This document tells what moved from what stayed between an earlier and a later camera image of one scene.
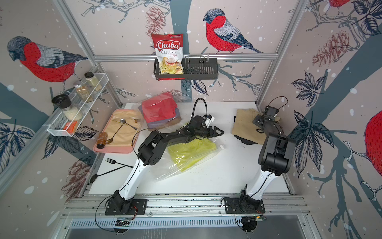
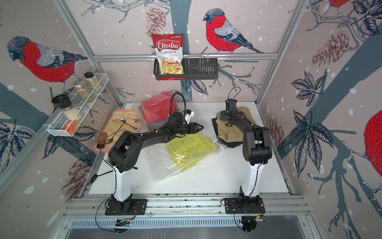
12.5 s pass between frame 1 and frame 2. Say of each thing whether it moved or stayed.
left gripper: moved
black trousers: moved
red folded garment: stayed
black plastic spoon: stayed
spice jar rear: stayed
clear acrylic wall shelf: stayed
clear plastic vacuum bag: stayed
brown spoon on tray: stayed
